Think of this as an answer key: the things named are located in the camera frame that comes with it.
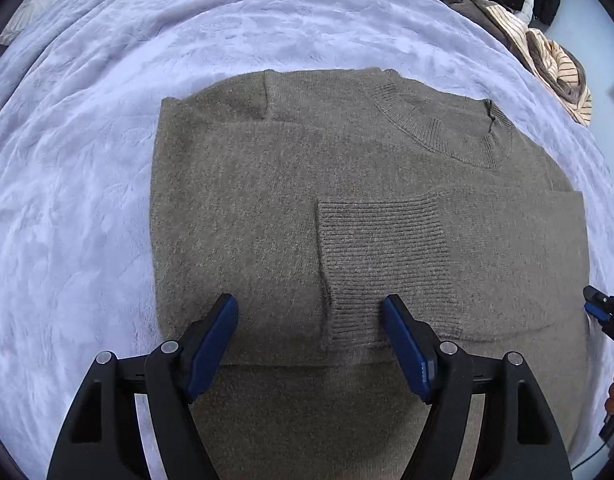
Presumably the olive brown knit sweater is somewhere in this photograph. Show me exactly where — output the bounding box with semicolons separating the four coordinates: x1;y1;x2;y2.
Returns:
150;70;589;479

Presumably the striped beige brown clothes pile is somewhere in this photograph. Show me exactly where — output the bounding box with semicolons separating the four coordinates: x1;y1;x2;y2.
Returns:
439;0;592;127

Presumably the lavender plush bed blanket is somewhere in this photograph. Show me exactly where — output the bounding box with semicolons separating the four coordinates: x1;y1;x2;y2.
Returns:
0;0;614;479

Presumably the black cable on floor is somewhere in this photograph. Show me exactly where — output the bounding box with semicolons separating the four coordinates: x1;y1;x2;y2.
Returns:
570;433;614;474

